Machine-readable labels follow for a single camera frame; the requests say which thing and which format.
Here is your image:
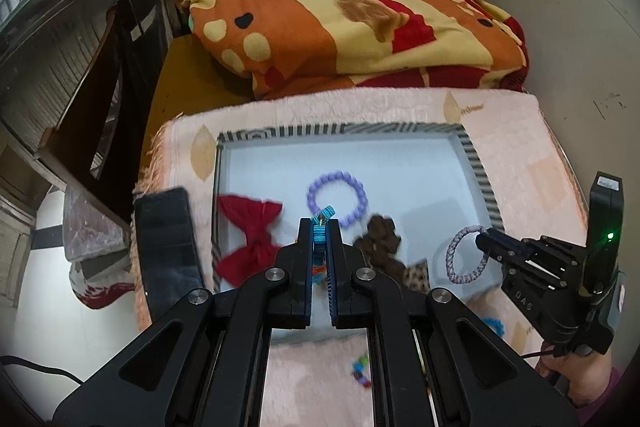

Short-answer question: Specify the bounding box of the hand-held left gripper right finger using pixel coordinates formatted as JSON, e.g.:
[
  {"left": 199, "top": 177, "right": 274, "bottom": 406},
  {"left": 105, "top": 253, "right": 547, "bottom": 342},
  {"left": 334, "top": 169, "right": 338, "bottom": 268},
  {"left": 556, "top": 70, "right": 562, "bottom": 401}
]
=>
[{"left": 326, "top": 218, "right": 583, "bottom": 427}]

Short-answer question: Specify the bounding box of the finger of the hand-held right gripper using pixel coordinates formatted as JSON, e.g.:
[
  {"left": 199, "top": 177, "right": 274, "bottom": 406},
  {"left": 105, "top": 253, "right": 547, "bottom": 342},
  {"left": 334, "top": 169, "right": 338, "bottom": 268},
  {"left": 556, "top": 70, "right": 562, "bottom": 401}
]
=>
[
  {"left": 475, "top": 228, "right": 581, "bottom": 259},
  {"left": 500, "top": 252, "right": 571, "bottom": 288}
]

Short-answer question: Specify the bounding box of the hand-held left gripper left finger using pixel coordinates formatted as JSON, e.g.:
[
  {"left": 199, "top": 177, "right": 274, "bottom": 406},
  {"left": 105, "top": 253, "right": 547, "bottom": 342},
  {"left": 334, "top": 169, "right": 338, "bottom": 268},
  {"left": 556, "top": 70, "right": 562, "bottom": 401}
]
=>
[{"left": 52, "top": 217, "right": 317, "bottom": 427}]

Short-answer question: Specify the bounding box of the brown fabric bow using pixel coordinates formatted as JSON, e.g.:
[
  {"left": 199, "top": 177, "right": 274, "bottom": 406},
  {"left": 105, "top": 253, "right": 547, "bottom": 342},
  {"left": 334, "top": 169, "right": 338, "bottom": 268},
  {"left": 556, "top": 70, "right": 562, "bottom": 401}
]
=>
[{"left": 354, "top": 214, "right": 407, "bottom": 280}]

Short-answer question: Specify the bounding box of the lavender braided hair tie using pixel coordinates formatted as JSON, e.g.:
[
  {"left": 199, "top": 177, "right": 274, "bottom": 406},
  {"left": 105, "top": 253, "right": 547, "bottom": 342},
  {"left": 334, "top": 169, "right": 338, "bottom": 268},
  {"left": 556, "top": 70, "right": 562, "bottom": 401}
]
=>
[{"left": 445, "top": 226, "right": 490, "bottom": 284}]

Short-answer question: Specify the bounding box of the red fabric bow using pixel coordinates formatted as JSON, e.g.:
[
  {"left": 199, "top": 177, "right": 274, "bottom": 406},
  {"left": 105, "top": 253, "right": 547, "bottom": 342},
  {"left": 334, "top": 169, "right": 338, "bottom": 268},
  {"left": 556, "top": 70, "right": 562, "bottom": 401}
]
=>
[{"left": 215, "top": 194, "right": 283, "bottom": 285}]

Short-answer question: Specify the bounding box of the purple bead bracelet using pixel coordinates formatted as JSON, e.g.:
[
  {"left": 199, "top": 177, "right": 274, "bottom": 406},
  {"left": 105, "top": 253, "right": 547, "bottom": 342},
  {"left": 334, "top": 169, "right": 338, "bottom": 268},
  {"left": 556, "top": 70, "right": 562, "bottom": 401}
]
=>
[{"left": 306, "top": 171, "right": 368, "bottom": 229}]

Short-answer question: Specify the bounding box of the leopard print hair clip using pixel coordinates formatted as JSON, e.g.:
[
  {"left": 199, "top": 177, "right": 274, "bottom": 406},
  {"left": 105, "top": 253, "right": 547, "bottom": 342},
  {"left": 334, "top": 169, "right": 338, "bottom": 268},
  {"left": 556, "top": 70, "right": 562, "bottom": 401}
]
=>
[{"left": 404, "top": 259, "right": 431, "bottom": 293}]

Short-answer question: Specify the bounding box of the white tray with striped rim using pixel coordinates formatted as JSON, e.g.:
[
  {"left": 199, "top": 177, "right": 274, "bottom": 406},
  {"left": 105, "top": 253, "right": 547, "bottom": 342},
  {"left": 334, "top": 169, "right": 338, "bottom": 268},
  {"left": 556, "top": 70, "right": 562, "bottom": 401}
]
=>
[{"left": 212, "top": 121, "right": 505, "bottom": 348}]

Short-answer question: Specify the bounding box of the person's right hand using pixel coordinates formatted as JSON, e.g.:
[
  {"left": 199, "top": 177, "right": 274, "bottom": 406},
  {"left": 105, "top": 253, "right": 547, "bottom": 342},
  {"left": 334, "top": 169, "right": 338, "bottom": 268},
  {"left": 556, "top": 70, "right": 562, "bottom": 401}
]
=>
[{"left": 537, "top": 352, "right": 618, "bottom": 408}]

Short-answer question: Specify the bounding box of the pink fluffy rug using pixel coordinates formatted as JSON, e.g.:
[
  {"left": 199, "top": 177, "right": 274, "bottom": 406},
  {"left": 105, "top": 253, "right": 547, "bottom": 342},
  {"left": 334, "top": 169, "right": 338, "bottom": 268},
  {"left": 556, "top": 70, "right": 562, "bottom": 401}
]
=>
[{"left": 132, "top": 89, "right": 588, "bottom": 427}]

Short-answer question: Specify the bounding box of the black phone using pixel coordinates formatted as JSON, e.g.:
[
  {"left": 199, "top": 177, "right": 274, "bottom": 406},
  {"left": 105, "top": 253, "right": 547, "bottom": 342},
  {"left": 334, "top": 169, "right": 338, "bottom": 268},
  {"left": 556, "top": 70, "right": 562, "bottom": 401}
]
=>
[{"left": 134, "top": 188, "right": 206, "bottom": 323}]

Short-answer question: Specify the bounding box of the red white cloth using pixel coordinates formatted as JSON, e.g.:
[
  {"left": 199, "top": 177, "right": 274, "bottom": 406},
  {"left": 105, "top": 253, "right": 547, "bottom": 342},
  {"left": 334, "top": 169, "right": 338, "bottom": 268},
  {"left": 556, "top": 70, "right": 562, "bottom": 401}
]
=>
[{"left": 69, "top": 257, "right": 137, "bottom": 310}]

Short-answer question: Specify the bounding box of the plastic covered stool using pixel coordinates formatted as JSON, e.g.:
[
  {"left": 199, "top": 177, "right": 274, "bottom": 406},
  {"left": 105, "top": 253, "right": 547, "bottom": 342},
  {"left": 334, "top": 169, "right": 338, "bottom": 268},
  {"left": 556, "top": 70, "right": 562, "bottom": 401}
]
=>
[{"left": 62, "top": 184, "right": 131, "bottom": 263}]

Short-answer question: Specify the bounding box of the bed with slatted headboard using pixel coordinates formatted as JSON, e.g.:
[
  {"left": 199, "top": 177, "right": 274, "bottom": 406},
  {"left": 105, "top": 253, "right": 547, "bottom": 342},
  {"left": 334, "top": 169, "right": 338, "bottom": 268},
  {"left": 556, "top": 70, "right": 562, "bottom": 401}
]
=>
[{"left": 140, "top": 0, "right": 443, "bottom": 168}]

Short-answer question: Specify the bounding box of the orange red yellow blanket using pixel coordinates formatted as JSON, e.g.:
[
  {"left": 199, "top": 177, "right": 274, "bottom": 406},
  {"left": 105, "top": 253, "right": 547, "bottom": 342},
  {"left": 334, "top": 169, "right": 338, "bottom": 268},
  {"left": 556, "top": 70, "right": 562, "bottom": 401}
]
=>
[{"left": 172, "top": 0, "right": 531, "bottom": 100}]

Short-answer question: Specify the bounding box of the dark wooden chair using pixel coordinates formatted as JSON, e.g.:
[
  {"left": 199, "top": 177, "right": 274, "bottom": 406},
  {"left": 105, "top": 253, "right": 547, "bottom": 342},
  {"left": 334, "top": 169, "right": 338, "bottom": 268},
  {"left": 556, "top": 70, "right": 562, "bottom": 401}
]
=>
[{"left": 37, "top": 0, "right": 168, "bottom": 233}]

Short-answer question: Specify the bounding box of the wooden cabinet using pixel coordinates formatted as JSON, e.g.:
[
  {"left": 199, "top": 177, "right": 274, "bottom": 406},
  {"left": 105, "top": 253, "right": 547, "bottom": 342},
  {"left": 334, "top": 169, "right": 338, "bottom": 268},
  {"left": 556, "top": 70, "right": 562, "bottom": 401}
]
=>
[{"left": 0, "top": 197, "right": 37, "bottom": 308}]

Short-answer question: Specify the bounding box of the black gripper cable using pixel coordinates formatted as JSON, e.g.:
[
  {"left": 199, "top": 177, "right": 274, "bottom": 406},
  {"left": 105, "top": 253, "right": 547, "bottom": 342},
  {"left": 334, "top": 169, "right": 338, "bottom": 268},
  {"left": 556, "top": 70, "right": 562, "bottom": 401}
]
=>
[{"left": 520, "top": 341, "right": 573, "bottom": 403}]

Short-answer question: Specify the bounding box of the multicolour bead bracelet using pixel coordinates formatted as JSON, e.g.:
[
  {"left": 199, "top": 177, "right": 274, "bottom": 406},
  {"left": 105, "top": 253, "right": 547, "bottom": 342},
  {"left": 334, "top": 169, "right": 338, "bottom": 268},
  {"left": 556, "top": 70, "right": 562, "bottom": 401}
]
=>
[{"left": 350, "top": 354, "right": 373, "bottom": 389}]

